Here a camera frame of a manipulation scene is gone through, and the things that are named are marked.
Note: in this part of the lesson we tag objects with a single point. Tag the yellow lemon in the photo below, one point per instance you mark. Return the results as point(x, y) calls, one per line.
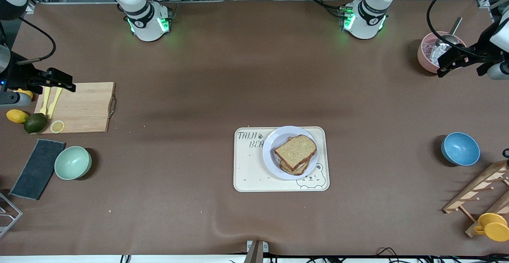
point(16, 116)
point(24, 92)

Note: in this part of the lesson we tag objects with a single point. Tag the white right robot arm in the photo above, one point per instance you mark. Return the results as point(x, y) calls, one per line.
point(139, 12)

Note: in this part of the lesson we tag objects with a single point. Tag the pink bowl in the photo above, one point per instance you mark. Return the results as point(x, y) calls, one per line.
point(425, 58)

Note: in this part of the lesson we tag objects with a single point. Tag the pale round plate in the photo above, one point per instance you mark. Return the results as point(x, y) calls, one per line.
point(272, 165)

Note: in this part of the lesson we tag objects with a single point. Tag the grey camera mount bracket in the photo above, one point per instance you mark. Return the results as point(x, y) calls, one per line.
point(256, 251)

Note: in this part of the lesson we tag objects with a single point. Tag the toasted bread slice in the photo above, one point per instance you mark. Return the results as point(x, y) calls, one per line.
point(296, 171)

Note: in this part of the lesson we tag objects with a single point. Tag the clear ice cubes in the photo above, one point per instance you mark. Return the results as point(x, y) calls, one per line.
point(431, 52)

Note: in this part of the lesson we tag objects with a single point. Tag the plain brown bread slice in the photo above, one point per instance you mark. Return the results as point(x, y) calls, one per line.
point(295, 151)

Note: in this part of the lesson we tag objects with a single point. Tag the cream bear print tray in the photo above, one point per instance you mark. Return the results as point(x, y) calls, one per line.
point(248, 171)

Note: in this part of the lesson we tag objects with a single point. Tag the wooden cutting board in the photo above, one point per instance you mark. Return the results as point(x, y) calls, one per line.
point(87, 104)

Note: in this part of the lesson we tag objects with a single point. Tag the wooden peg rack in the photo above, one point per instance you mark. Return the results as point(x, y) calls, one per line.
point(477, 187)

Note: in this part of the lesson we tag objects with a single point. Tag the dark grey cloth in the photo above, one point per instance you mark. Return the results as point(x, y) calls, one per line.
point(35, 171)

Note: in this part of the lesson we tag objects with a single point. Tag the blue bowl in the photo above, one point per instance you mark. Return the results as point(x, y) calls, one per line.
point(460, 148)

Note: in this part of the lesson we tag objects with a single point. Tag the lemon slice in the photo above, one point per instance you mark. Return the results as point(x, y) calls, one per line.
point(57, 126)

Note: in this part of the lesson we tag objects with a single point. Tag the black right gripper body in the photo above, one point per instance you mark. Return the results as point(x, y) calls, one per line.
point(16, 75)

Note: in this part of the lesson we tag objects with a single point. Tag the yellow plastic fork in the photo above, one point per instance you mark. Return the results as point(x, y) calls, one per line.
point(44, 104)

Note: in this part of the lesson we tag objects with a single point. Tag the yellow cup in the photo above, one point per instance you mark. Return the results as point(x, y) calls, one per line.
point(493, 227)

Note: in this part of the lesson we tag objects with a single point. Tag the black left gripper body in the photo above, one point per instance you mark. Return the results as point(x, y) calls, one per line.
point(482, 44)

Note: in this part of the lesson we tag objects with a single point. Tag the mint green bowl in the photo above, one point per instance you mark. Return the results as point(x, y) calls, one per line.
point(72, 163)

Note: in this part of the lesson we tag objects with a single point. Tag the metal scoop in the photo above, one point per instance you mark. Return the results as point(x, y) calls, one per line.
point(455, 26)

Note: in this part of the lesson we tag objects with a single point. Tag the dark green cup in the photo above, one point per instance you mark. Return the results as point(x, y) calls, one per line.
point(506, 153)

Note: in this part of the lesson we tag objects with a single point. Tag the green lime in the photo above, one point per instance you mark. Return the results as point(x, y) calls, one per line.
point(35, 123)

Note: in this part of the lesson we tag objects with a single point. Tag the yellow plastic knife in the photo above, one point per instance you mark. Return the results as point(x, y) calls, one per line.
point(53, 104)

